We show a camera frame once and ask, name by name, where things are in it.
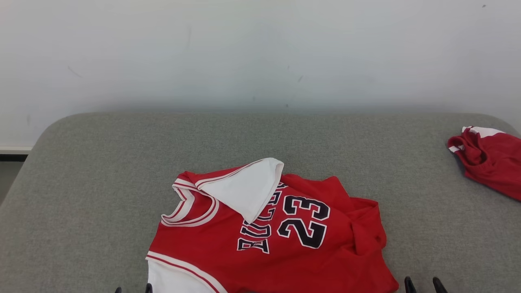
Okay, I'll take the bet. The red basketball jersey number 23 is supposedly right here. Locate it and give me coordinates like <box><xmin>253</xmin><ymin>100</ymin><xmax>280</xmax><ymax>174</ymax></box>
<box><xmin>146</xmin><ymin>157</ymin><xmax>399</xmax><ymax>293</ymax></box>

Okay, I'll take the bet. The red shorts wide white stripe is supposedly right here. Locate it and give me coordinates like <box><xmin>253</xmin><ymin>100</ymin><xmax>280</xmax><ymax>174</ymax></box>
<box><xmin>447</xmin><ymin>126</ymin><xmax>521</xmax><ymax>202</ymax></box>

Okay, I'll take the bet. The white wall baseboard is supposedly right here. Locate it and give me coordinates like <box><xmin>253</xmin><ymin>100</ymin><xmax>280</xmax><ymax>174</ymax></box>
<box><xmin>0</xmin><ymin>146</ymin><xmax>34</xmax><ymax>162</ymax></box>

